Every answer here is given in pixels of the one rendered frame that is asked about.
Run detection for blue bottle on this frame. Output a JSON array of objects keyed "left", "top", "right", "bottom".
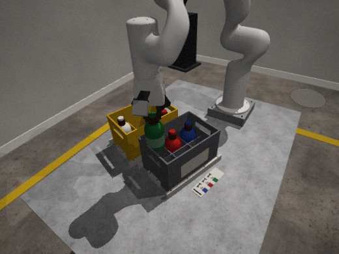
[{"left": 180, "top": 120, "right": 196, "bottom": 143}]

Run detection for white bottle with dark brown cap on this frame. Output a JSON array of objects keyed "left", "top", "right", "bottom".
[{"left": 115, "top": 116, "right": 132, "bottom": 136}]

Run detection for white paper pick list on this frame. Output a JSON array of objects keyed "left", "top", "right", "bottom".
[{"left": 191, "top": 167, "right": 225, "bottom": 197}]

